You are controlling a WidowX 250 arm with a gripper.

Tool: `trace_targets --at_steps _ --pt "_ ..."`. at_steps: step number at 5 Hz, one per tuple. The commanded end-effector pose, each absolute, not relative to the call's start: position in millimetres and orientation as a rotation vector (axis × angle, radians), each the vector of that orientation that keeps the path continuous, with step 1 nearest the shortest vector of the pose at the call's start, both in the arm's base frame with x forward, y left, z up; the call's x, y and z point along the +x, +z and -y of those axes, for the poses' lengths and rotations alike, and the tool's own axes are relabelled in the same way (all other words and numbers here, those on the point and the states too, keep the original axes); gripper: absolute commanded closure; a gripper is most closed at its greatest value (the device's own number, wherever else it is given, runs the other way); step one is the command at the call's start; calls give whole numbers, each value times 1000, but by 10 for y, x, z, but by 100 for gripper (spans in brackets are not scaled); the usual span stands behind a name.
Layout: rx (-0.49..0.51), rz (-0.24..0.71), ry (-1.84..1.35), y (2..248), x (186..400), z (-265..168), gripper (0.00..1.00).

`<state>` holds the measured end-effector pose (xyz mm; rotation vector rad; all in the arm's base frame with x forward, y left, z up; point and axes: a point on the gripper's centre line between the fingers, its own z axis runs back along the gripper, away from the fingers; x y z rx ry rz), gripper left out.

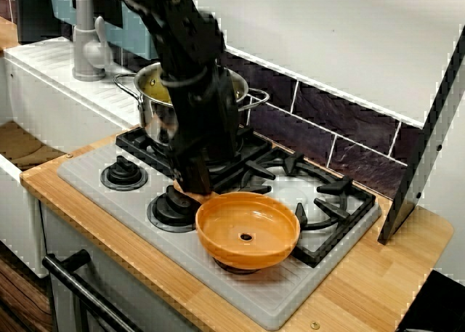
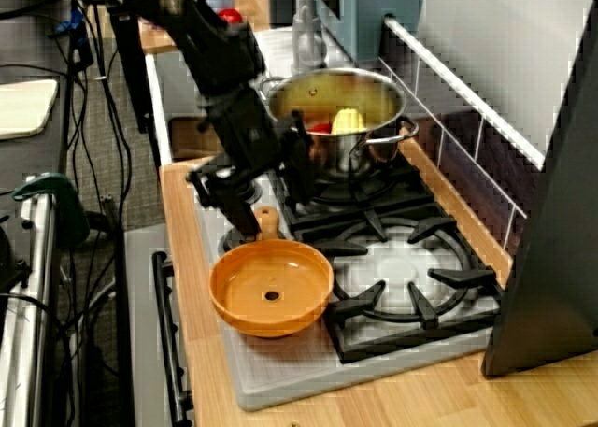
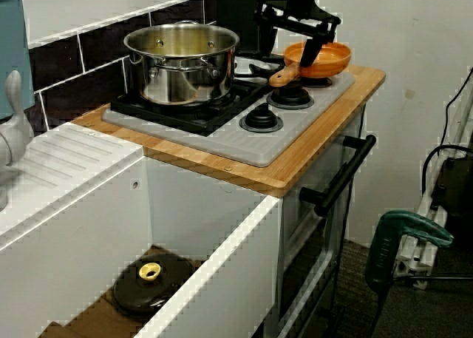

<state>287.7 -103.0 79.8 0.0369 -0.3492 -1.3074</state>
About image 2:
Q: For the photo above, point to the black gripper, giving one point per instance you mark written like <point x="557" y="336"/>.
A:
<point x="243" y="137"/>

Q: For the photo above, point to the white toy sink unit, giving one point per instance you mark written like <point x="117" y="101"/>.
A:
<point x="159" y="118"/>

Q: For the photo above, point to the red round toy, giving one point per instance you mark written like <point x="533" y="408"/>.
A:
<point x="229" y="16"/>

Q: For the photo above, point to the black stand post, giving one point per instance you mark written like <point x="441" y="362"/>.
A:
<point x="128" y="72"/>

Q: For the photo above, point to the grey toy stove plate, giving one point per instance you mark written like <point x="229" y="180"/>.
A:
<point x="280" y="371"/>

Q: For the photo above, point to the red toy vegetable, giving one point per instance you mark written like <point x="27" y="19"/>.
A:
<point x="320" y="129"/>

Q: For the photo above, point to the grey toy faucet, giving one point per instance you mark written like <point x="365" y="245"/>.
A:
<point x="306" y="44"/>

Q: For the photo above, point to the white toy oven cabinet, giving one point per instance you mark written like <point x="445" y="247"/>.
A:
<point x="140" y="305"/>

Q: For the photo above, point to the stainless steel pot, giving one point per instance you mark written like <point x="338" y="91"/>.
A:
<point x="345" y="156"/>

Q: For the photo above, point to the black burner grate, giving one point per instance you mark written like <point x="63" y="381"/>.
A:
<point x="458" y="276"/>

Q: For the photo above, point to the green clamp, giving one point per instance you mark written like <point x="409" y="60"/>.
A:
<point x="70" y="207"/>

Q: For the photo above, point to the dark tile backsplash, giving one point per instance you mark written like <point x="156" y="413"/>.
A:
<point x="486" y="165"/>

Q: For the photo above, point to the teal toy microwave box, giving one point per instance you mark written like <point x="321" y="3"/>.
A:
<point x="383" y="20"/>

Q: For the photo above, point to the dark side panel board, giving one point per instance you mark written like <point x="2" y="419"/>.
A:
<point x="551" y="259"/>

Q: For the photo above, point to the aluminium extrusion frame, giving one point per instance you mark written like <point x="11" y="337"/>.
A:
<point x="37" y="305"/>

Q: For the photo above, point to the dark equipment box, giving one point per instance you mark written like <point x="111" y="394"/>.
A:
<point x="11" y="259"/>

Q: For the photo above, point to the yellow toy corn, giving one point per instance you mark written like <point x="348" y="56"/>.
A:
<point x="348" y="121"/>

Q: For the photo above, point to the white board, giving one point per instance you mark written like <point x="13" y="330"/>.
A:
<point x="23" y="109"/>

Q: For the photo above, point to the orange toy frying pan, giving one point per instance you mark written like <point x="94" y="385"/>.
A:
<point x="261" y="277"/>

